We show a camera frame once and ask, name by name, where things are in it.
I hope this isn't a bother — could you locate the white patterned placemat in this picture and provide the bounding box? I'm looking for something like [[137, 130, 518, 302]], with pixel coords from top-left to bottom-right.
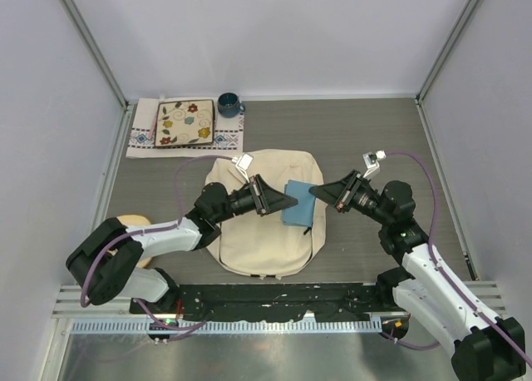
[[126, 97, 244, 159]]

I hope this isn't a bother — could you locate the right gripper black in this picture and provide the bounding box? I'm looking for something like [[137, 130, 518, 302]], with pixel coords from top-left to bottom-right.
[[309, 169, 392, 226]]

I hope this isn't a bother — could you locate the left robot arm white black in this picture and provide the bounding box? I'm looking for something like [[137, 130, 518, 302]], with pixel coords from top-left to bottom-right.
[[66, 175, 298, 314]]

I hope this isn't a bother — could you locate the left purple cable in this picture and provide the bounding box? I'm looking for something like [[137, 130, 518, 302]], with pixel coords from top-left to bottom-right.
[[79, 155, 236, 343]]

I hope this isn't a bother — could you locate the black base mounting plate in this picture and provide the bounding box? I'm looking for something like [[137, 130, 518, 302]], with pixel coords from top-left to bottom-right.
[[128, 281, 411, 322]]

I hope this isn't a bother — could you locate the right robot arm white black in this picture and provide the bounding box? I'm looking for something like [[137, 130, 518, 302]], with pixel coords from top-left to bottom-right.
[[309, 171, 527, 380]]

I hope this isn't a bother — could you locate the round wooden bird coaster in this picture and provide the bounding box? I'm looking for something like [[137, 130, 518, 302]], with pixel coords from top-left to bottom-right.
[[117, 215, 152, 269]]

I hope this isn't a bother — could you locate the dark blue ceramic mug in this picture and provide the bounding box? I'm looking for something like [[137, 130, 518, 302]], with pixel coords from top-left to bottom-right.
[[217, 92, 246, 118]]

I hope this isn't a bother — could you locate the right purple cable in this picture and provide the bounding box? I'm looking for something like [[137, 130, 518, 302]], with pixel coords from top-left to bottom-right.
[[380, 150, 532, 368]]

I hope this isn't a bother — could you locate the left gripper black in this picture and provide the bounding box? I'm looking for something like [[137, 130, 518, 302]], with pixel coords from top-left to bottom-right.
[[214, 175, 298, 224]]

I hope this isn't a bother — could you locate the purple cable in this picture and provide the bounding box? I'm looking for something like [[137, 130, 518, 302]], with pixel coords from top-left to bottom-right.
[[380, 150, 532, 368], [79, 155, 236, 343]]

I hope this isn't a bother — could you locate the cream canvas backpack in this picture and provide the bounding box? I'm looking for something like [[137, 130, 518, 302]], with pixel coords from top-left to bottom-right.
[[208, 149, 326, 279]]

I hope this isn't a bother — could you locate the slotted grey cable duct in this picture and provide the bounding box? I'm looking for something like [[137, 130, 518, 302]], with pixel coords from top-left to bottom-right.
[[71, 316, 382, 334]]

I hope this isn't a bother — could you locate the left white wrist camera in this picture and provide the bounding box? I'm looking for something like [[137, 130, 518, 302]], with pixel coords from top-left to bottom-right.
[[231, 153, 254, 182]]

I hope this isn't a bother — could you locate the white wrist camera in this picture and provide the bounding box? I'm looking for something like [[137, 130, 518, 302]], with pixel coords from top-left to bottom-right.
[[362, 150, 387, 181], [231, 153, 254, 182]]

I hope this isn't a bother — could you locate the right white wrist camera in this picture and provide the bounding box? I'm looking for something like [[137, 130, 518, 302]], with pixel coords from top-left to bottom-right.
[[362, 150, 387, 181]]

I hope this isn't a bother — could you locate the floral square ceramic plate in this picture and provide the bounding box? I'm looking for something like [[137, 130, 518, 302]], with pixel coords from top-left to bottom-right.
[[155, 100, 215, 148]]

